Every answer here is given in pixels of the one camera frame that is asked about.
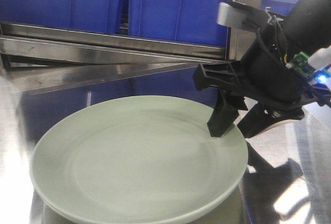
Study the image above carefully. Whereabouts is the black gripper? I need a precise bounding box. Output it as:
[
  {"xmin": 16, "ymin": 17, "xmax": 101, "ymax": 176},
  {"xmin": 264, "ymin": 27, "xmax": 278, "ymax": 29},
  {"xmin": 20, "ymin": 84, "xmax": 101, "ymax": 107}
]
[{"xmin": 193, "ymin": 22, "xmax": 320, "ymax": 137}]

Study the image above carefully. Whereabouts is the pale green plate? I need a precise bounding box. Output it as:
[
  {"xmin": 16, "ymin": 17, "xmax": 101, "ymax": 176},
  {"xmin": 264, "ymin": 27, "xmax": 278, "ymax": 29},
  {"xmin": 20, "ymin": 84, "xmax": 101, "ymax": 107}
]
[{"xmin": 30, "ymin": 96, "xmax": 248, "ymax": 223}]

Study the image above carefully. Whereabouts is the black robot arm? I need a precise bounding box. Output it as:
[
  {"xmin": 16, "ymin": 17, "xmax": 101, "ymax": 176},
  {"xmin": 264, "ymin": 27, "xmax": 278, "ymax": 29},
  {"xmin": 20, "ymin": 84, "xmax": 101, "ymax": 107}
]
[{"xmin": 193, "ymin": 0, "xmax": 330, "ymax": 138}]

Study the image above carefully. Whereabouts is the blue bin right on shelf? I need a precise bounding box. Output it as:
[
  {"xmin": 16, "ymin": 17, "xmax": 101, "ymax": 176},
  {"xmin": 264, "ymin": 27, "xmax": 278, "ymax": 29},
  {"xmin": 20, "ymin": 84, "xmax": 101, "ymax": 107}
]
[{"xmin": 128, "ymin": 0, "xmax": 228, "ymax": 47}]

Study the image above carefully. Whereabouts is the blue bin on shelf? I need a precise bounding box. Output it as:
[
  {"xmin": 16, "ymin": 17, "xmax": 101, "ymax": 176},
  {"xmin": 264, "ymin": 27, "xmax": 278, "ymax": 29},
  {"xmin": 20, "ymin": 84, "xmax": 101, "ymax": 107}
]
[
  {"xmin": 128, "ymin": 0, "xmax": 228, "ymax": 47},
  {"xmin": 1, "ymin": 0, "xmax": 123, "ymax": 34}
]

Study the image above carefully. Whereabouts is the blue bin left on shelf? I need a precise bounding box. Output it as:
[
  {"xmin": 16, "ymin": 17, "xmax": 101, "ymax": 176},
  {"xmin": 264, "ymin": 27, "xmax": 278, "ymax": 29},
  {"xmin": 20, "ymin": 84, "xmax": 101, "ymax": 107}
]
[{"xmin": 1, "ymin": 0, "xmax": 123, "ymax": 34}]

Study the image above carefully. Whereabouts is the stainless steel shelf rack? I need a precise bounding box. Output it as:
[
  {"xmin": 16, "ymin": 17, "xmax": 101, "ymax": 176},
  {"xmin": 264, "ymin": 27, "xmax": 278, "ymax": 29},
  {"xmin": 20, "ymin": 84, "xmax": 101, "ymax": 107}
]
[{"xmin": 0, "ymin": 0, "xmax": 264, "ymax": 95}]

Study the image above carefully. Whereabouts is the green circuit board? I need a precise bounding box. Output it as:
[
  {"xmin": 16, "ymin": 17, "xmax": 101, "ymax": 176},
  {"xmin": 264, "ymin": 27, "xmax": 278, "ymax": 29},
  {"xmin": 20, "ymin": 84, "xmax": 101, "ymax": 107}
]
[{"xmin": 285, "ymin": 52, "xmax": 330, "ymax": 85}]

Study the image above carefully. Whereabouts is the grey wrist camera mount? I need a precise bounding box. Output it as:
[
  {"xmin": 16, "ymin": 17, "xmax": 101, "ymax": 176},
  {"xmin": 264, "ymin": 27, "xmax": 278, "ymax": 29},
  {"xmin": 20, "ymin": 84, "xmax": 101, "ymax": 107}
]
[{"xmin": 217, "ymin": 1, "xmax": 270, "ymax": 32}]

